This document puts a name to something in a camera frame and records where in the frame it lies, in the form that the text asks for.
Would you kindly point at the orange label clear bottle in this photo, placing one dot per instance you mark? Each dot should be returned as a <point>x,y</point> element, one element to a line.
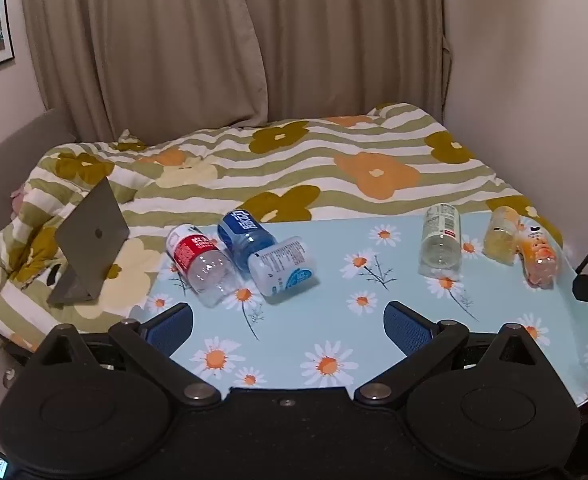
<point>539,259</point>

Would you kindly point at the grey open laptop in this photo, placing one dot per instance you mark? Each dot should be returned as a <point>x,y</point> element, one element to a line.
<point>90,238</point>

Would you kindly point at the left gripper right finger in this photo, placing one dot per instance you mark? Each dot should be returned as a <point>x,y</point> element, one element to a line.
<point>429,348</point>

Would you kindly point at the white light-blue label bottle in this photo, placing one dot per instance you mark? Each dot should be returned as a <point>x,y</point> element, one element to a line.
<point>282,266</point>

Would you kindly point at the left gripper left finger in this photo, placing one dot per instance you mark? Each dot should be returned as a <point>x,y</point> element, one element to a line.
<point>150,345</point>

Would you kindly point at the green white label bottle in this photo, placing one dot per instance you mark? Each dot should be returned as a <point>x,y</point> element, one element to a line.
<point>441,242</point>

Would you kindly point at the yellow vitamin C cup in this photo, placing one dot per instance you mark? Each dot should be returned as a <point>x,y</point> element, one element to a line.
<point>500,237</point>

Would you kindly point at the beige curtain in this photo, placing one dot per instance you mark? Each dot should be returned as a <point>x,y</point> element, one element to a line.
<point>164,68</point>

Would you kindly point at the red label clear bottle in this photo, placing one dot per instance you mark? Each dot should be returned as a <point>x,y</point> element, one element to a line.
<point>210,274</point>

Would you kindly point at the dark blue label bottle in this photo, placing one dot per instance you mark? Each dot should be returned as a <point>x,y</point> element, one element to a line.
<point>243,235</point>

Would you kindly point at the floral striped duvet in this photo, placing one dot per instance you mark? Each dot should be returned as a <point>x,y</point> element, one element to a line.
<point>394,160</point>

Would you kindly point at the daisy print blue tablecloth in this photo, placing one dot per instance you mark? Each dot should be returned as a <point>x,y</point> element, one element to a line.
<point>334,330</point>

